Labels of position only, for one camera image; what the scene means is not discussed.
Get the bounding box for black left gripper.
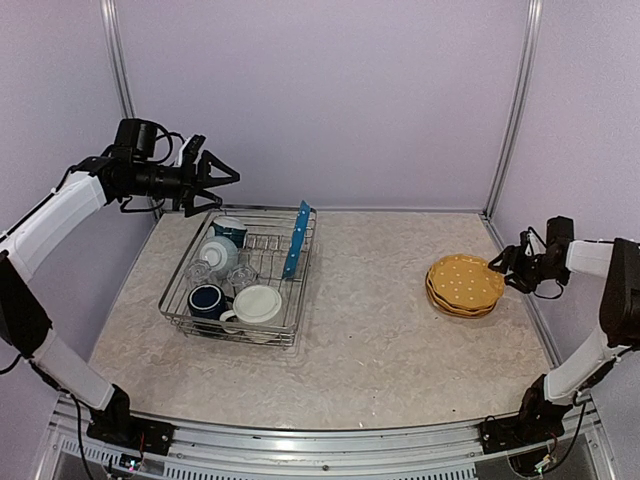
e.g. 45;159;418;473
123;148;239;216

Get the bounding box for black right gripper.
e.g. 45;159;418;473
488;245;569;293

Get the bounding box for yellow polka-dot plate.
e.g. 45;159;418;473
427;253;505;308
426;285;497;310

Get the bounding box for cream bird-pattern plate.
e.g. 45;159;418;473
429;297;496;319

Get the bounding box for blue polka-dot plate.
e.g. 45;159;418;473
282;201;311;279

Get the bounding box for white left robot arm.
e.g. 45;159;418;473
1;118;240;445

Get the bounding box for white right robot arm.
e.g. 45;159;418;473
488;216;639;444

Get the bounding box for teal white mug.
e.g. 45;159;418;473
211;215;248;249

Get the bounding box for pale green ribbed bowl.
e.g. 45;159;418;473
199;236;239;276

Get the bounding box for clear glass cup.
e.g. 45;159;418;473
226;264;259;295
184;259;217;288

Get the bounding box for dark blue mug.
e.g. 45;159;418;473
187;284;232;320

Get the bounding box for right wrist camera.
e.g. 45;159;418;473
520;226;546;257

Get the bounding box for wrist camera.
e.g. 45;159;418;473
173;134;206;167
520;226;546;257

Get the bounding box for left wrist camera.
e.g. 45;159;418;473
173;134;206;167

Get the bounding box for metal wire dish rack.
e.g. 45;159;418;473
159;206;317;348

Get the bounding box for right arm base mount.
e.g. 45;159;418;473
478;375;573;454

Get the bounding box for aluminium front rail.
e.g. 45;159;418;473
49;399;606;480

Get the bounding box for left aluminium frame post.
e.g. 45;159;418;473
99;0;164;219

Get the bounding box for aluminium frame post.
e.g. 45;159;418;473
99;0;164;219
483;0;543;222

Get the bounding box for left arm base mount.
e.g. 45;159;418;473
87;385;176;456

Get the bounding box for right aluminium frame post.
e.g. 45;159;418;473
483;0;543;222

